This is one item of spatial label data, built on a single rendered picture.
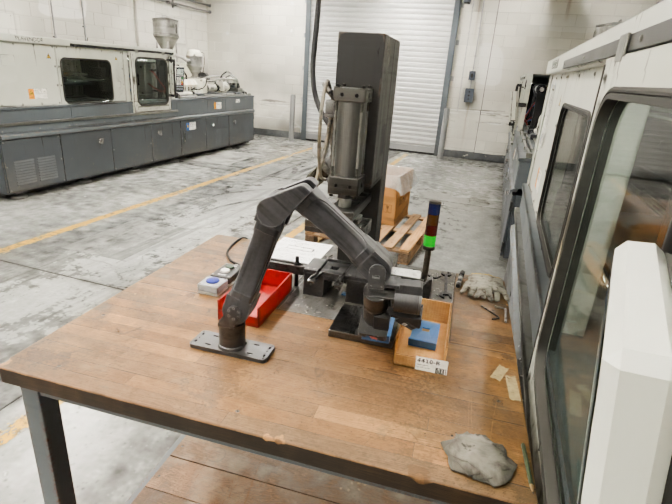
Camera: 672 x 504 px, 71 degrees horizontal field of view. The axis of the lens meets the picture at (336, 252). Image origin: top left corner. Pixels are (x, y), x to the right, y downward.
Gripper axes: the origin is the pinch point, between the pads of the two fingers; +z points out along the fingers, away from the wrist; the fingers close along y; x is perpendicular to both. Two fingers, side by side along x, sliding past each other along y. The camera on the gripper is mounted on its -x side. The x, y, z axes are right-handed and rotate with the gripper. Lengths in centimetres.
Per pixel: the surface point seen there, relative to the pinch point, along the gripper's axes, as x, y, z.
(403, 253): 7, 208, 214
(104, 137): 416, 366, 258
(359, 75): 15, 59, -36
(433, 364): -14.9, -5.4, -1.3
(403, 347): -7.4, 0.7, 4.2
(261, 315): 30.7, 1.3, 2.2
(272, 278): 35.9, 21.4, 13.5
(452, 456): -19.3, -29.3, -13.5
